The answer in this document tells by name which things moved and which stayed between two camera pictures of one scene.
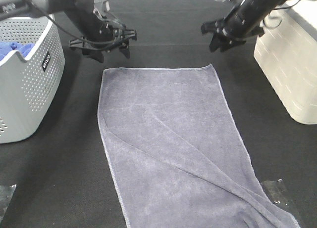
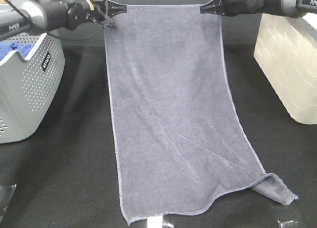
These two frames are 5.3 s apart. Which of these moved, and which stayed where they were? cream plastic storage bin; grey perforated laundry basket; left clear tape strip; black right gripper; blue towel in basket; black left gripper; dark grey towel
Moved: black right gripper; black left gripper; dark grey towel
Stayed: blue towel in basket; left clear tape strip; cream plastic storage bin; grey perforated laundry basket
